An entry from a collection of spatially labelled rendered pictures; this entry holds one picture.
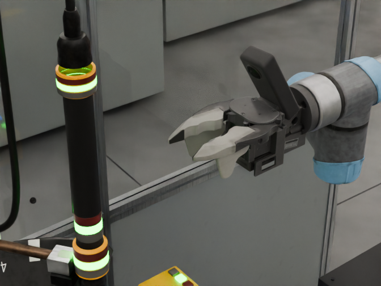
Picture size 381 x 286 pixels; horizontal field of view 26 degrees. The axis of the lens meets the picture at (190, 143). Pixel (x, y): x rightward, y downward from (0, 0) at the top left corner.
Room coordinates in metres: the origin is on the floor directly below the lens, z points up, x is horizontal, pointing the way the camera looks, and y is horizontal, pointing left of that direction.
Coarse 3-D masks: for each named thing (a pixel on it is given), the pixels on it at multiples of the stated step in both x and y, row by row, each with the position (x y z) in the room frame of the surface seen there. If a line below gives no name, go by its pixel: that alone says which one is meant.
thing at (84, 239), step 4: (76, 232) 0.78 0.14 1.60; (100, 232) 0.78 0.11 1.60; (76, 236) 0.78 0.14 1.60; (80, 236) 0.78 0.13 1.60; (84, 236) 0.77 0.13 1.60; (88, 236) 0.77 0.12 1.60; (92, 236) 0.78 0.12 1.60; (96, 236) 0.78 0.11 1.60; (100, 236) 0.78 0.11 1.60; (80, 240) 0.78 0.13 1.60; (84, 240) 0.77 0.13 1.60; (88, 240) 0.77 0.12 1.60; (92, 240) 0.78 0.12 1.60; (96, 240) 0.78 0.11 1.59
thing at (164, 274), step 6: (168, 270) 1.32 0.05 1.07; (180, 270) 1.32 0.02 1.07; (156, 276) 1.30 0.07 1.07; (162, 276) 1.30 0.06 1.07; (168, 276) 1.30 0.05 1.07; (174, 276) 1.30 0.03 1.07; (186, 276) 1.30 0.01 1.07; (144, 282) 1.28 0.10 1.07; (150, 282) 1.28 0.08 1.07; (156, 282) 1.28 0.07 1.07; (162, 282) 1.28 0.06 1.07; (168, 282) 1.28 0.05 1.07; (174, 282) 1.28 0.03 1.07; (192, 282) 1.28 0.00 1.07
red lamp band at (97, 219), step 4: (100, 212) 0.79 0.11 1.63; (76, 216) 0.78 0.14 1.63; (96, 216) 0.78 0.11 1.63; (100, 216) 0.79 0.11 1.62; (76, 220) 0.78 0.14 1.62; (80, 220) 0.78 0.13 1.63; (84, 220) 0.77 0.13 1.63; (88, 220) 0.77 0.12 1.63; (92, 220) 0.78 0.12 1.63; (96, 220) 0.78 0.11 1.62; (100, 220) 0.79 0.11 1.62; (80, 224) 0.78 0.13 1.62; (84, 224) 0.77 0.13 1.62; (88, 224) 0.77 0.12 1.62; (92, 224) 0.78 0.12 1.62
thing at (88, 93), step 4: (96, 84) 0.79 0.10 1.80; (96, 88) 0.79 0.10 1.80; (60, 92) 0.78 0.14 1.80; (64, 92) 0.77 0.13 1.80; (68, 92) 0.77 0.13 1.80; (80, 92) 0.77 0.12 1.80; (84, 92) 0.77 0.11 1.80; (88, 92) 0.78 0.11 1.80; (92, 92) 0.78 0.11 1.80; (64, 96) 0.77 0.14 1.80; (68, 96) 0.77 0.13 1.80; (72, 96) 0.77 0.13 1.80; (76, 96) 0.77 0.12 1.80; (80, 96) 0.77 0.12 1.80; (84, 96) 0.77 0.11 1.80
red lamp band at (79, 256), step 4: (76, 252) 0.78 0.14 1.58; (100, 252) 0.77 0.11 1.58; (104, 252) 0.78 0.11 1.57; (76, 256) 0.78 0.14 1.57; (80, 256) 0.77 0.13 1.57; (84, 256) 0.77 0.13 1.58; (88, 256) 0.77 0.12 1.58; (92, 256) 0.77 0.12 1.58; (96, 256) 0.77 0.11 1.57; (100, 256) 0.77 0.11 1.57; (104, 256) 0.78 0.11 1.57; (84, 260) 0.77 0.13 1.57; (88, 260) 0.77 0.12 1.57; (92, 260) 0.77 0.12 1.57; (96, 260) 0.77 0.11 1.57
